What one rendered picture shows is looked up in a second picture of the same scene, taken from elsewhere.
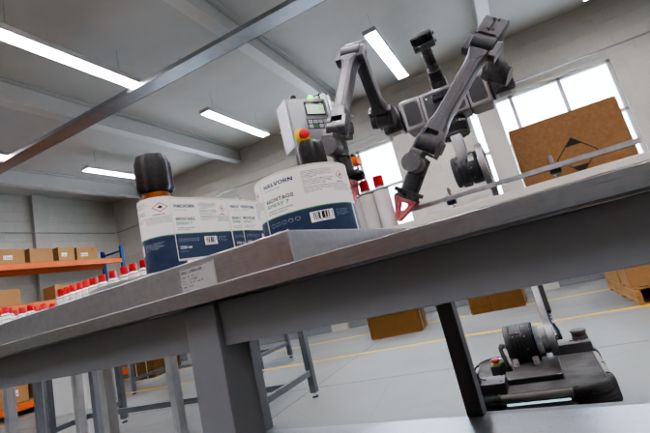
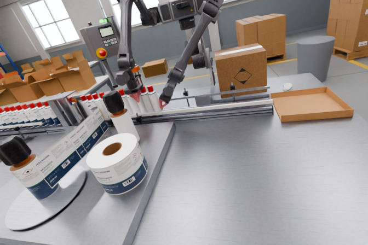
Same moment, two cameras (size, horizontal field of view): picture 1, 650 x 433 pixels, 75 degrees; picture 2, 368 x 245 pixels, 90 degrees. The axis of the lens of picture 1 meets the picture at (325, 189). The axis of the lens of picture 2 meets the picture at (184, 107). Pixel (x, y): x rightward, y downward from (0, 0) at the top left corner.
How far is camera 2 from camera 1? 70 cm
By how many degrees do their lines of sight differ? 40
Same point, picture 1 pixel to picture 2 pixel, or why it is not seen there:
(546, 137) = (231, 66)
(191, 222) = (51, 165)
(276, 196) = (102, 177)
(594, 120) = (254, 61)
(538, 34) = not seen: outside the picture
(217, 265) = not seen: outside the picture
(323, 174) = (126, 163)
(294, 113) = (93, 38)
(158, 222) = (30, 179)
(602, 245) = not seen: outside the picture
